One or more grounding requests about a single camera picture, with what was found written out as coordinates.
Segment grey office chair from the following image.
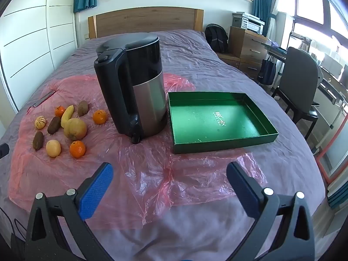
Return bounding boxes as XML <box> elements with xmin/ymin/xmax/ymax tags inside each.
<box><xmin>272</xmin><ymin>47</ymin><xmax>323</xmax><ymax>139</ymax></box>

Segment purple bed cover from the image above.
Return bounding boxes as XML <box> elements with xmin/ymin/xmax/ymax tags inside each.
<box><xmin>0</xmin><ymin>28</ymin><xmax>327</xmax><ymax>261</ymax></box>

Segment small yellow pear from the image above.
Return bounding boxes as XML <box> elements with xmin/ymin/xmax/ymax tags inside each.
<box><xmin>46</xmin><ymin>139</ymin><xmax>62</xmax><ymax>157</ymax></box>

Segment wooden bed headboard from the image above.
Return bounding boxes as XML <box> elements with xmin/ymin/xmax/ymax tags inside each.
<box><xmin>87</xmin><ymin>7</ymin><xmax>204</xmax><ymax>39</ymax></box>

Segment green cardboard box tray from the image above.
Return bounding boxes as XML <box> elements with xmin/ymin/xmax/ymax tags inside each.
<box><xmin>168</xmin><ymin>92</ymin><xmax>279</xmax><ymax>154</ymax></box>

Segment large yellow pear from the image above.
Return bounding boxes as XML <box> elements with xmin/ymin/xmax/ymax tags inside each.
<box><xmin>64</xmin><ymin>118</ymin><xmax>88</xmax><ymax>141</ymax></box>

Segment wooden dresser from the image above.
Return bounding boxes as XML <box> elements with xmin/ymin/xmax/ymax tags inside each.
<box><xmin>228</xmin><ymin>26</ymin><xmax>268</xmax><ymax>80</ymax></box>

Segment dark tote bag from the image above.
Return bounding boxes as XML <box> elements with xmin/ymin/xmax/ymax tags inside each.
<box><xmin>258</xmin><ymin>56</ymin><xmax>276</xmax><ymax>85</ymax></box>

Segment yellow banana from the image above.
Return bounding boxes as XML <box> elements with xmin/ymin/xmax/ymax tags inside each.
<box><xmin>60</xmin><ymin>105</ymin><xmax>75</xmax><ymax>128</ymax></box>

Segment black backpack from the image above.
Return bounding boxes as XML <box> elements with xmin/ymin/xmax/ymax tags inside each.
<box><xmin>204</xmin><ymin>23</ymin><xmax>229</xmax><ymax>53</ymax></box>

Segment window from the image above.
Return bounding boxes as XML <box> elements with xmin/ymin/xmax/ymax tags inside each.
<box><xmin>284</xmin><ymin>0</ymin><xmax>348</xmax><ymax>49</ymax></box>

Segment low wooden nightstand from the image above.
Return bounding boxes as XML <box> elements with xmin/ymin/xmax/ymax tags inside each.
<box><xmin>217</xmin><ymin>52</ymin><xmax>241</xmax><ymax>70</ymax></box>

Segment pink plastic sheet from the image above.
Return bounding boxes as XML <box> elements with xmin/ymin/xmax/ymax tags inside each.
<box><xmin>8</xmin><ymin>72</ymin><xmax>268</xmax><ymax>227</ymax></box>

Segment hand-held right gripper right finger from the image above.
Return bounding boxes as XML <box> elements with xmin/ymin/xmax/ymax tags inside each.
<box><xmin>226</xmin><ymin>162</ymin><xmax>316</xmax><ymax>261</ymax></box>

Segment grey flat device red edge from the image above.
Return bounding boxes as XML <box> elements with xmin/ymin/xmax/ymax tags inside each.
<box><xmin>33</xmin><ymin>90</ymin><xmax>56</xmax><ymax>107</ymax></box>

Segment white desk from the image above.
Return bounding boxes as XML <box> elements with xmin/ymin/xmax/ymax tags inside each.
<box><xmin>268</xmin><ymin>39</ymin><xmax>348</xmax><ymax>109</ymax></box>

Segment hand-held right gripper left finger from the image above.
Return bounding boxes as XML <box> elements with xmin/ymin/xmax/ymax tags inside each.
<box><xmin>24</xmin><ymin>162</ymin><xmax>115</xmax><ymax>261</ymax></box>

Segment brown kiwi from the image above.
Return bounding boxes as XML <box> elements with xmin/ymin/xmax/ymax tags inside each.
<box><xmin>77</xmin><ymin>100</ymin><xmax>89</xmax><ymax>116</ymax></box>
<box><xmin>47</xmin><ymin>116</ymin><xmax>61</xmax><ymax>135</ymax></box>
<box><xmin>32</xmin><ymin>131</ymin><xmax>44</xmax><ymax>151</ymax></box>

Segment white printer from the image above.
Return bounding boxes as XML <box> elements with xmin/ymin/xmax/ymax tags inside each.
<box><xmin>232</xmin><ymin>12</ymin><xmax>265</xmax><ymax>35</ymax></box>

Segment white wardrobe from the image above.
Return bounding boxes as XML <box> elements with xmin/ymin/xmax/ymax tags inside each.
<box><xmin>0</xmin><ymin>0</ymin><xmax>79</xmax><ymax>112</ymax></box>

